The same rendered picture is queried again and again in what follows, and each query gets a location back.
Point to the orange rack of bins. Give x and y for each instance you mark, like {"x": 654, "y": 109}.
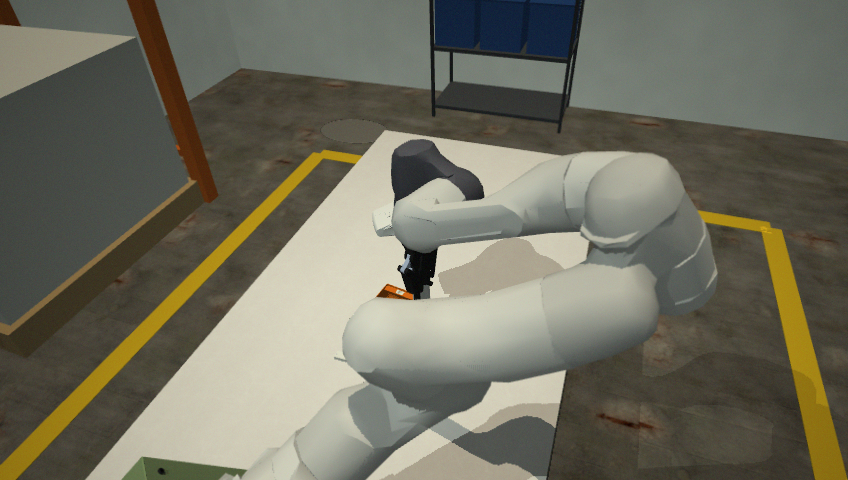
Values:
{"x": 390, "y": 291}

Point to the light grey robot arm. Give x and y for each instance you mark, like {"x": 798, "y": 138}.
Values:
{"x": 635, "y": 208}

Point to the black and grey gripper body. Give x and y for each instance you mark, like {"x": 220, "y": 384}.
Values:
{"x": 414, "y": 256}

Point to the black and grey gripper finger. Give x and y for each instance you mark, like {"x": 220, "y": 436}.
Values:
{"x": 430, "y": 264}
{"x": 413, "y": 277}

